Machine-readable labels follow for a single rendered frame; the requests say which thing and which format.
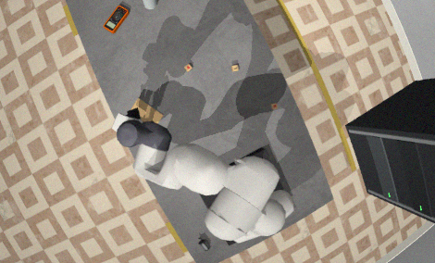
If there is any white bottle with blue cap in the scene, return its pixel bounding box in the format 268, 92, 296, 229
143, 0, 157, 9

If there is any orange block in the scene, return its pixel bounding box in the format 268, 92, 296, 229
184, 64, 192, 72

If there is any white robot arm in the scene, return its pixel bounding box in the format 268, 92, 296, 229
112, 108, 294, 243

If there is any orange mat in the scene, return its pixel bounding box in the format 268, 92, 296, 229
131, 98, 163, 123

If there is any orange multimeter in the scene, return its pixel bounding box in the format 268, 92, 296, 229
104, 6, 130, 33

